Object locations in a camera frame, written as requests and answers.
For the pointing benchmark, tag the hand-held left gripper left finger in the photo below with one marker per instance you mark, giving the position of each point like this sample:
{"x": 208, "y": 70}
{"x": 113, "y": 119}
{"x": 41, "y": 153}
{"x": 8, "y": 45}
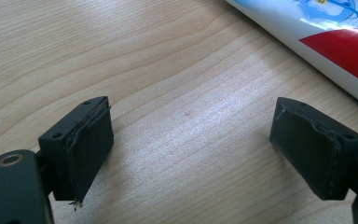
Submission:
{"x": 84, "y": 146}

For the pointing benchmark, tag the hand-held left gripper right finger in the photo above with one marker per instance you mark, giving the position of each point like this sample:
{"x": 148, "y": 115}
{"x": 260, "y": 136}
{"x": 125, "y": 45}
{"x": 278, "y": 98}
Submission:
{"x": 317, "y": 149}

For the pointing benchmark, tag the white red blue toothpaste tube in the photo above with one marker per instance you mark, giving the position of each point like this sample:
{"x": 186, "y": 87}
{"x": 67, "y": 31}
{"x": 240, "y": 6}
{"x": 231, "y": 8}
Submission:
{"x": 332, "y": 40}

